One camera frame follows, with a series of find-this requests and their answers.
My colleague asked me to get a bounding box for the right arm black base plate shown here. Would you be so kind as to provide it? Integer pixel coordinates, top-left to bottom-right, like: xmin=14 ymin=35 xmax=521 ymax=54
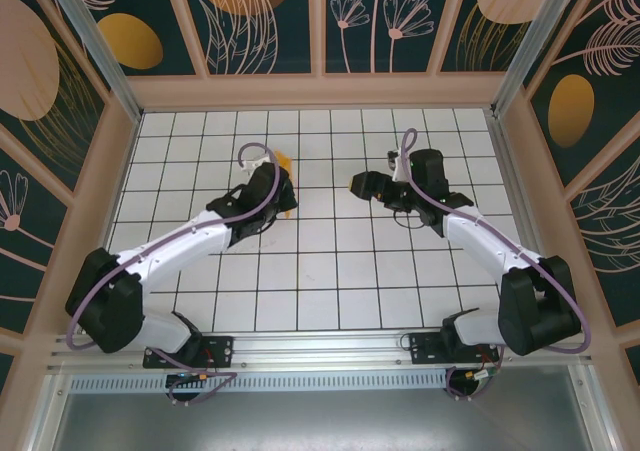
xmin=408 ymin=330 xmax=499 ymax=365

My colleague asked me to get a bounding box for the long aluminium mounting rail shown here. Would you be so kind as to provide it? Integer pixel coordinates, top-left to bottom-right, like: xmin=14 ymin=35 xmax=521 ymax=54
xmin=47 ymin=325 xmax=594 ymax=372

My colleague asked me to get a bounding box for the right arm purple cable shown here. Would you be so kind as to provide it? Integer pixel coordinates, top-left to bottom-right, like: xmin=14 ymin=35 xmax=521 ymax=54
xmin=401 ymin=128 xmax=595 ymax=402

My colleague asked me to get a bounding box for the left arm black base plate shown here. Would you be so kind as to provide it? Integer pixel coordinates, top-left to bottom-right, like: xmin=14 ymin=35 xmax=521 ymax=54
xmin=143 ymin=334 xmax=235 ymax=370

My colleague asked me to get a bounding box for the aluminium side rail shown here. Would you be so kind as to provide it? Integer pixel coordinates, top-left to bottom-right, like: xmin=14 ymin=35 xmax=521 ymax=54
xmin=487 ymin=110 xmax=566 ymax=327

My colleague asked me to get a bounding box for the slotted grey cable duct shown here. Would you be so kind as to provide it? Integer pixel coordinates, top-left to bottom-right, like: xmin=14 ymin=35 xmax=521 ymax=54
xmin=69 ymin=374 xmax=451 ymax=392

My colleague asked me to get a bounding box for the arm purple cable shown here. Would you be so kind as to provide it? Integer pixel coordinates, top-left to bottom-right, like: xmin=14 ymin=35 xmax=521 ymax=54
xmin=401 ymin=128 xmax=595 ymax=402
xmin=65 ymin=142 xmax=281 ymax=407

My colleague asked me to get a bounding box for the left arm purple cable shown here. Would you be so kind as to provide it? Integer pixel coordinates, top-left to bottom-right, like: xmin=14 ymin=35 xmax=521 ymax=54
xmin=65 ymin=142 xmax=281 ymax=407

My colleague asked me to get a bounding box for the orange cloth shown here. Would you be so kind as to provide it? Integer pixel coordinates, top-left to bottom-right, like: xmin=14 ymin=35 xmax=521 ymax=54
xmin=273 ymin=149 xmax=297 ymax=220

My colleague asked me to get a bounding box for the aluminium corner post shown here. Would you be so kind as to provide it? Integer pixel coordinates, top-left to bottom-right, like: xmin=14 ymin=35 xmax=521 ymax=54
xmin=42 ymin=0 xmax=144 ymax=122
xmin=492 ymin=0 xmax=596 ymax=117

